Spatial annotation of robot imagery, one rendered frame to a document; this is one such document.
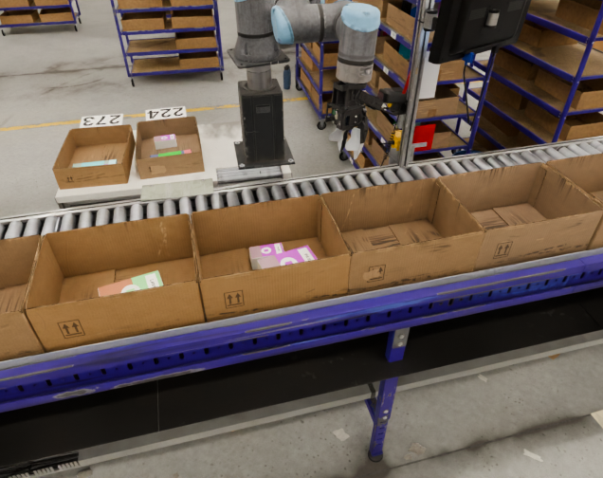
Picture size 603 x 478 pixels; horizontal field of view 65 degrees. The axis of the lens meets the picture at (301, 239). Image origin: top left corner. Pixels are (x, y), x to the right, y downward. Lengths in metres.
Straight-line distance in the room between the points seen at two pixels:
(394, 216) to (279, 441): 1.04
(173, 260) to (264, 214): 0.31
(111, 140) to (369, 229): 1.44
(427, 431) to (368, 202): 1.06
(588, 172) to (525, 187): 0.25
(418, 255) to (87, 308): 0.85
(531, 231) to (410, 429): 1.04
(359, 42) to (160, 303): 0.79
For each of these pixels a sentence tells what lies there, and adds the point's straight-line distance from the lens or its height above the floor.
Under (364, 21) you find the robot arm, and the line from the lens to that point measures 1.20.
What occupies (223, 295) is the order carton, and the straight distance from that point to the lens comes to 1.22.
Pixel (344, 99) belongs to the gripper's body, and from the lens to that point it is 1.27.
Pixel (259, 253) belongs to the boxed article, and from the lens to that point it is 1.41.
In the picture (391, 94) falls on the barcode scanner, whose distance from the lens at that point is 2.09.
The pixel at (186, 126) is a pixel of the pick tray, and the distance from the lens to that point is 2.50.
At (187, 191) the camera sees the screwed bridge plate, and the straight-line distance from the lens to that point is 2.06.
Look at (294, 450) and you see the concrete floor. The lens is 2.07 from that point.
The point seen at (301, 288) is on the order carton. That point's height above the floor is 0.96.
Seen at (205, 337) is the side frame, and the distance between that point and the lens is 1.24.
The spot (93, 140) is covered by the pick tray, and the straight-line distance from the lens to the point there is 2.54.
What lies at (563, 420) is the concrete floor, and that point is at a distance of 2.40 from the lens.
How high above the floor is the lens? 1.85
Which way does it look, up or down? 39 degrees down
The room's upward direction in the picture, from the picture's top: straight up
